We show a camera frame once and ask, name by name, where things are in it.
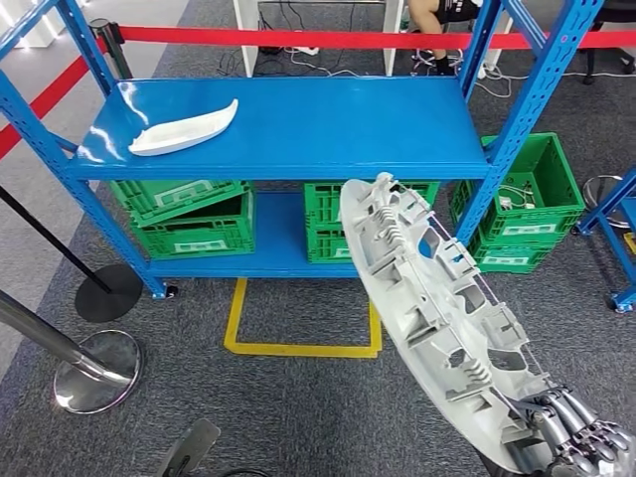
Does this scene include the grey plastic wheel hubcap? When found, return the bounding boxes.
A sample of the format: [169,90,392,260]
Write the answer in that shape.
[338,172,573,475]

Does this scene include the green plastic crate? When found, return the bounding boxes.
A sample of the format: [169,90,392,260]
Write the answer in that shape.
[130,191,257,260]
[466,227,559,274]
[109,179,254,229]
[449,133,586,246]
[304,182,441,233]
[306,227,360,264]

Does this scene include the seated person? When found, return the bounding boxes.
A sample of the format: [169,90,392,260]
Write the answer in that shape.
[407,0,483,75]

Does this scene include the long white floor cable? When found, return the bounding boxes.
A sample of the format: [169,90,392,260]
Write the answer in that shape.
[476,62,636,100]

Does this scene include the chrome stool base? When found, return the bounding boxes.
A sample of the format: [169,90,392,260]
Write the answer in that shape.
[412,49,465,75]

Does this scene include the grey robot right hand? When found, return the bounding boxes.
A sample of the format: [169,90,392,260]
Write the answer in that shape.
[506,387,636,477]

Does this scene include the white curved plastic trim part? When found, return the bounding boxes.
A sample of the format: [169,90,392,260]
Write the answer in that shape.
[128,98,239,158]

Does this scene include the black belt stanchion post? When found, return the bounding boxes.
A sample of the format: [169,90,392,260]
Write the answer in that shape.
[89,18,134,81]

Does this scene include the black office chair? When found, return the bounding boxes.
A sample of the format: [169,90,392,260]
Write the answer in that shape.
[581,0,636,85]

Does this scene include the black stanchion with round base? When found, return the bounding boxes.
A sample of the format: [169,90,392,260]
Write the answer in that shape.
[0,184,144,324]

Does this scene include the white cable bundle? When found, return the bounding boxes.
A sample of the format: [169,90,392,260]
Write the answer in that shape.
[496,185,536,212]

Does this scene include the white desk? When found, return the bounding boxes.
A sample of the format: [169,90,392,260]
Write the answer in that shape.
[232,0,406,79]

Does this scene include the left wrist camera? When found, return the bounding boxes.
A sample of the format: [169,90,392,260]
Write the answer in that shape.
[158,418,222,477]

